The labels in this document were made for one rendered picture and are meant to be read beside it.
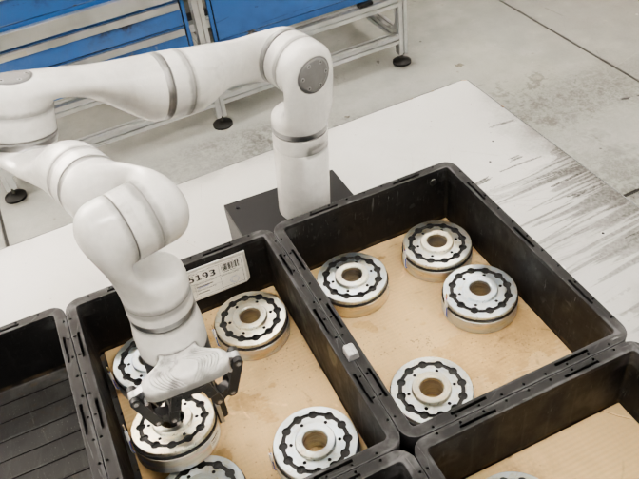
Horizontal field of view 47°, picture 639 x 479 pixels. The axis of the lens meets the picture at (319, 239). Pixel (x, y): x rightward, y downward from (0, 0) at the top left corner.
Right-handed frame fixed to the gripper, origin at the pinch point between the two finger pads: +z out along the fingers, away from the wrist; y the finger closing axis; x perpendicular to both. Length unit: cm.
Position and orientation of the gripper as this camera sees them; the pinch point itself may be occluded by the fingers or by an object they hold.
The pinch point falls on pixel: (199, 416)
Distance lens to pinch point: 93.2
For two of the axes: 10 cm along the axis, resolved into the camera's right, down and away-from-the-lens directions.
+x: 4.0, 5.8, -7.1
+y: -9.1, 3.3, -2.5
